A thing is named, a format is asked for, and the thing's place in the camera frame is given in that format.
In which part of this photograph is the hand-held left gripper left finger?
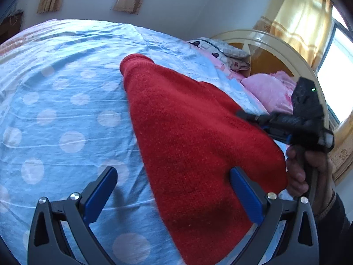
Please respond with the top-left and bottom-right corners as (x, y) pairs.
(27, 166), (118, 265)

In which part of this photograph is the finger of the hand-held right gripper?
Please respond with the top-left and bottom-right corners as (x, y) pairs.
(261, 125), (293, 146)
(236, 110), (273, 125)

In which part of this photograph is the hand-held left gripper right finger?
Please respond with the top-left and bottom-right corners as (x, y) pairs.
(229, 167), (320, 265)

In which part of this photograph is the red knitted sweater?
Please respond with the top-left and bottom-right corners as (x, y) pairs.
(119, 53), (289, 265)

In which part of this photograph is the person's right forearm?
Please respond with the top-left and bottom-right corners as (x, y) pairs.
(314, 189), (353, 265)

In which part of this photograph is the person's right hand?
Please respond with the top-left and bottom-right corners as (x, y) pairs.
(285, 144), (336, 219)

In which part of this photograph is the plain pink pillow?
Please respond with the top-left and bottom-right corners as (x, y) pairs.
(241, 71), (299, 115)

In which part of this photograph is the yellow patterned curtain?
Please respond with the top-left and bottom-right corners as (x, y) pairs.
(253, 0), (333, 70)
(326, 120), (353, 186)

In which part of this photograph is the pink printed pillow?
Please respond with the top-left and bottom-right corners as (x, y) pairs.
(187, 37), (252, 76)

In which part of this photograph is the cream bed headboard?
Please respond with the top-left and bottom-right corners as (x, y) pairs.
(209, 29), (331, 133)

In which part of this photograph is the blue dotted bed sheet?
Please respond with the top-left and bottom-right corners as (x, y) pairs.
(0, 19), (289, 265)

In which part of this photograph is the wooden desk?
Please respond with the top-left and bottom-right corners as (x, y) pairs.
(0, 9), (25, 45)

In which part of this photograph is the window with grey frame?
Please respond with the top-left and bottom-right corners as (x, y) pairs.
(317, 6), (353, 126)

